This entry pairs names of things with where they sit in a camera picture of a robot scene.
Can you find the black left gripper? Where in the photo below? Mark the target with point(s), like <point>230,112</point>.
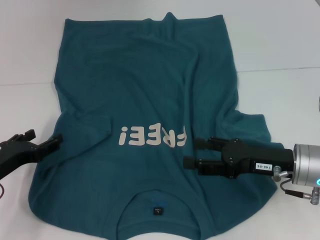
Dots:
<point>15,155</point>

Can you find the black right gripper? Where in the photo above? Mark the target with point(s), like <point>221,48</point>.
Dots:
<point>265,157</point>

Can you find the teal t-shirt with FREE print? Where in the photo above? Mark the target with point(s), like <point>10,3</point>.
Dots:
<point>140,87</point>

